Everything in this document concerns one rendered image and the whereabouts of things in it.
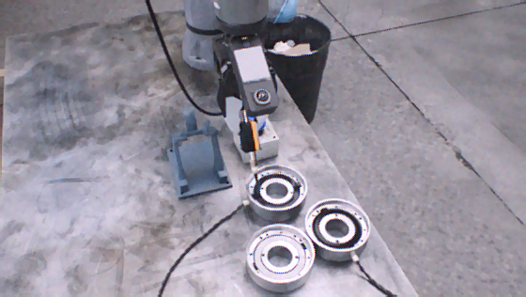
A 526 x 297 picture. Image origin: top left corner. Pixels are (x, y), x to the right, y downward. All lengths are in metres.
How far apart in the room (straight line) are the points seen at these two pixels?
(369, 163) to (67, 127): 1.35
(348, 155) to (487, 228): 0.60
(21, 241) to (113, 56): 0.54
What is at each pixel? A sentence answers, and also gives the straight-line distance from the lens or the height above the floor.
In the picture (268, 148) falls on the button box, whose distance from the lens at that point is 0.93.
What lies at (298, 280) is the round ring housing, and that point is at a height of 0.84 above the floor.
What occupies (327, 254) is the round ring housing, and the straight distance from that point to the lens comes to 0.78.
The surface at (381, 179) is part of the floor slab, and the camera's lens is 2.05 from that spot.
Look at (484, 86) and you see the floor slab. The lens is 2.69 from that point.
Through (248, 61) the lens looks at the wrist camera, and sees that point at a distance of 0.69.
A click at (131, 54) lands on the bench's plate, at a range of 1.27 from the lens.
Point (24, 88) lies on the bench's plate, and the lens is 1.23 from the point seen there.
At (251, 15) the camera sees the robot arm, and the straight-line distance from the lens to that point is 0.67.
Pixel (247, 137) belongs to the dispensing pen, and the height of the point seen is 0.93.
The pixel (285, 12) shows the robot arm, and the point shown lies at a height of 0.95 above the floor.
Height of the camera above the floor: 1.47
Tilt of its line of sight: 44 degrees down
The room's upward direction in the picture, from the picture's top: 1 degrees clockwise
